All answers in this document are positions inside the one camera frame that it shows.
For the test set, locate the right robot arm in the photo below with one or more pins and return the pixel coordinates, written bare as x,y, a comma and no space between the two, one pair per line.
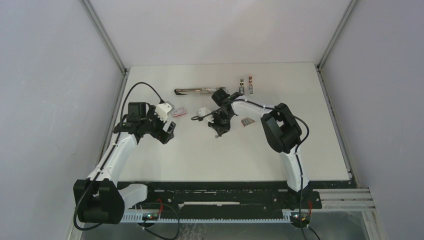
280,126

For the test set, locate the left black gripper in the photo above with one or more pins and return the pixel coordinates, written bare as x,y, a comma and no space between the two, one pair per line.
150,114

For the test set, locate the left green circuit board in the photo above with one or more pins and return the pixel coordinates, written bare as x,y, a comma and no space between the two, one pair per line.
150,217

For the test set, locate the left corner frame post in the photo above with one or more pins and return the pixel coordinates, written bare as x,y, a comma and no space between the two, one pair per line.
105,38

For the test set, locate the corner frame post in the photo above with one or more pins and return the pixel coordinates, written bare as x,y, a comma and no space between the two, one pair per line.
105,38
337,34

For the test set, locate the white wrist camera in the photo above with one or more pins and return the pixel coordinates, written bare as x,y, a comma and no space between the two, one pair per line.
164,110
205,114

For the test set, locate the right corner frame post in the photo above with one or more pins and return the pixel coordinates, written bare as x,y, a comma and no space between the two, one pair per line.
337,34

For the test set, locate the black and beige stapler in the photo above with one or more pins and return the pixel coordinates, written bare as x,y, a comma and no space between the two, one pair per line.
198,91

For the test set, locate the right green circuit board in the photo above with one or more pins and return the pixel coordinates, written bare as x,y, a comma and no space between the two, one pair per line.
300,220

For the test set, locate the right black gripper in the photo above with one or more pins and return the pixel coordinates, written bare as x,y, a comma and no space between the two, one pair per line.
220,129

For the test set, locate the small brown stapler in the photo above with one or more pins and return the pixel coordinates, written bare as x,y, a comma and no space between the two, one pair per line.
241,88

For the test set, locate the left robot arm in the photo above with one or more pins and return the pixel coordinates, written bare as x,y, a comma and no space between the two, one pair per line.
97,197

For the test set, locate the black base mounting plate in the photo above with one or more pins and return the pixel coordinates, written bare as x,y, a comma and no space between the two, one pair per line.
217,197

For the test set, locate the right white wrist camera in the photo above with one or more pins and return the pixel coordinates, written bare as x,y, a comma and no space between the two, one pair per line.
205,114

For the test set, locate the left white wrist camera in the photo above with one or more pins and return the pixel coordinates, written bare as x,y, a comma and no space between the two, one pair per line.
164,110

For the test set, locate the red white staple box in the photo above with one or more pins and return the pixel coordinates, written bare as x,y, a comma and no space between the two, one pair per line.
179,112

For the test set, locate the green circuit board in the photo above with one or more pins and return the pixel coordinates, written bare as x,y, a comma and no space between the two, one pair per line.
150,217
300,220

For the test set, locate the aluminium frame rail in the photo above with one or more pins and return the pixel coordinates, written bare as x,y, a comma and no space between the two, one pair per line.
346,200

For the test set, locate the white slotted cable duct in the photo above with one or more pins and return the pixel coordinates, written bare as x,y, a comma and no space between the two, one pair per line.
279,216

